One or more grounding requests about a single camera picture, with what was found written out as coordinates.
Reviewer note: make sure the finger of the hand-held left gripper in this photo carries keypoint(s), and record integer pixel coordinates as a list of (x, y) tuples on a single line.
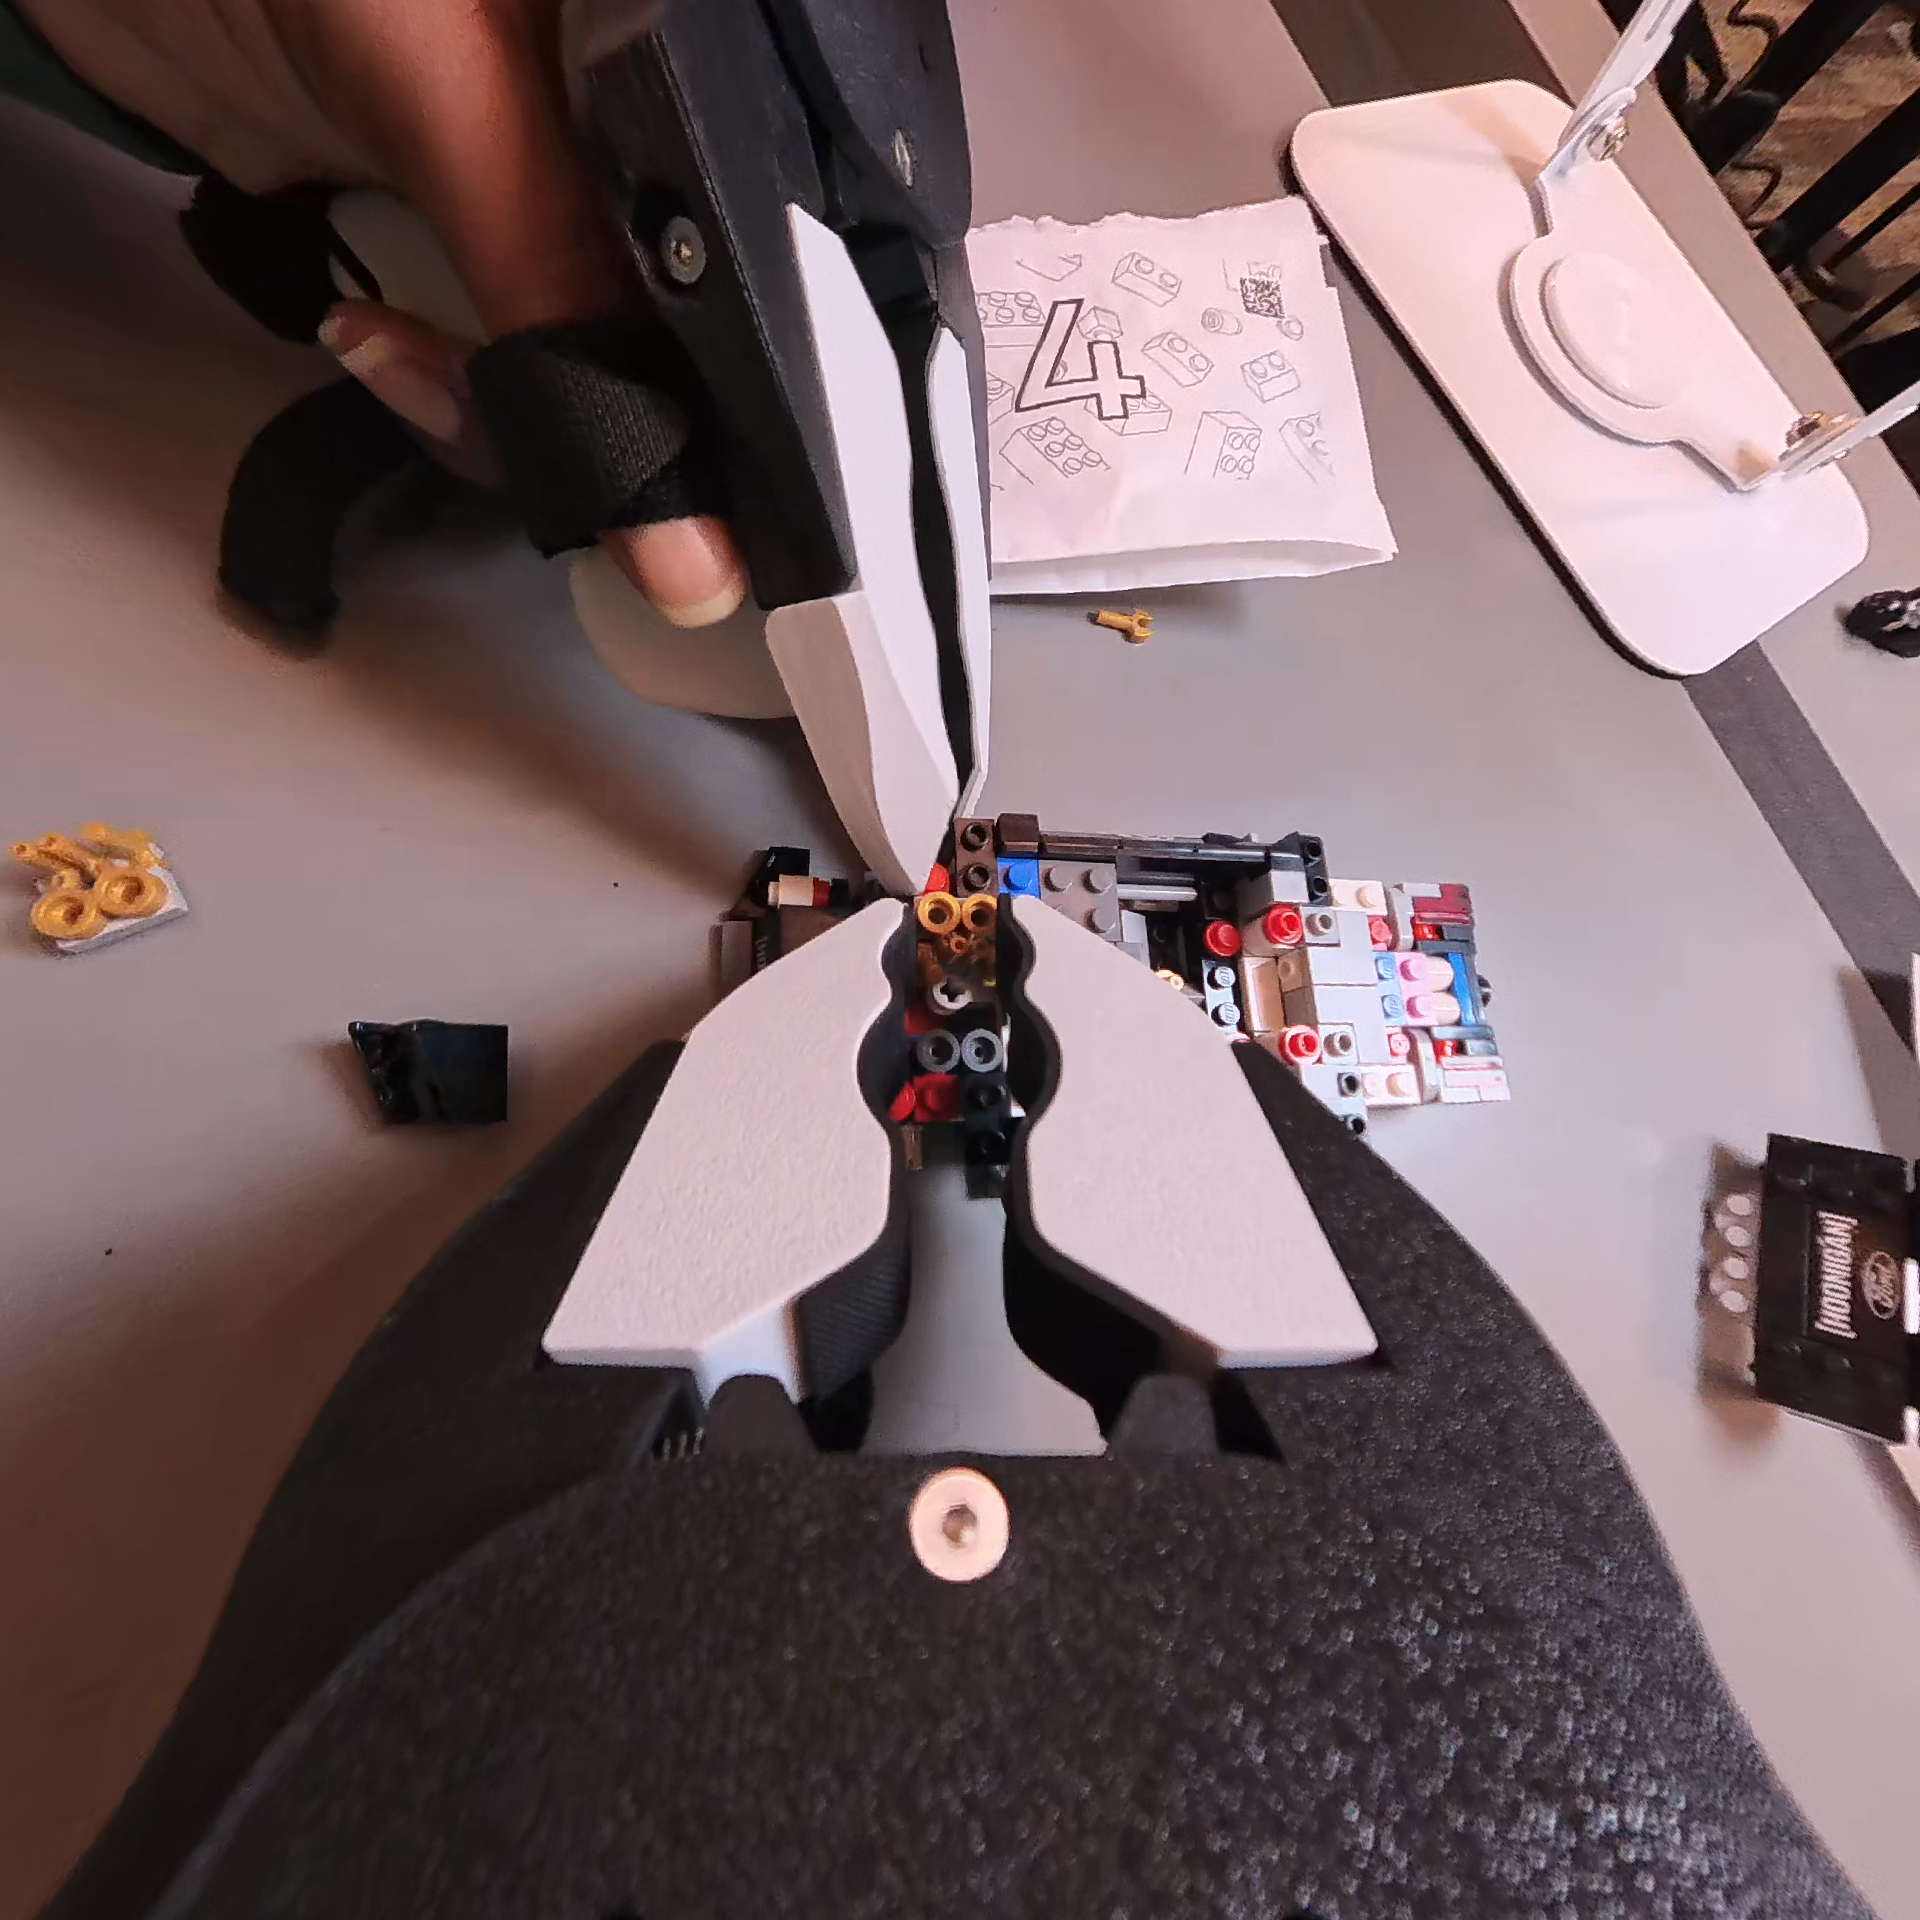
[(870, 674), (963, 601)]

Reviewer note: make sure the black printed lego plate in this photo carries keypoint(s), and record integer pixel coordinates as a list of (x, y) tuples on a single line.
[(1831, 1290)]

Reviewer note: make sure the gold lego engine assembly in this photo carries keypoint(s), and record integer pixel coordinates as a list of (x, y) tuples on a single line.
[(99, 888)]

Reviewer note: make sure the white book stand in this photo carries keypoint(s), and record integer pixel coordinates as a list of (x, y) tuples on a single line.
[(1424, 225)]

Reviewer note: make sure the small gold lego piece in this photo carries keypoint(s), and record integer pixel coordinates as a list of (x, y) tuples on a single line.
[(1123, 623)]

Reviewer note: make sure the person's left hand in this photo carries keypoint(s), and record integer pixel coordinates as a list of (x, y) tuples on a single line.
[(375, 104)]

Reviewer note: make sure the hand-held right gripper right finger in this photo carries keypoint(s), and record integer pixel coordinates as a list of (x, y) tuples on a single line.
[(1184, 1184)]

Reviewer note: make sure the white numbered paper bag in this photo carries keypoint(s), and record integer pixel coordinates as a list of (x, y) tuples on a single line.
[(1200, 450)]

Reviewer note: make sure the person's left forearm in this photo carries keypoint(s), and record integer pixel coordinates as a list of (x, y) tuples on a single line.
[(22, 90)]

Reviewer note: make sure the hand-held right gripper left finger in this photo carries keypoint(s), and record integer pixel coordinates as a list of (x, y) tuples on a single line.
[(734, 1184)]

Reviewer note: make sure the black lego car model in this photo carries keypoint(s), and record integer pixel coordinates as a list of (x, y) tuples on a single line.
[(1351, 975)]

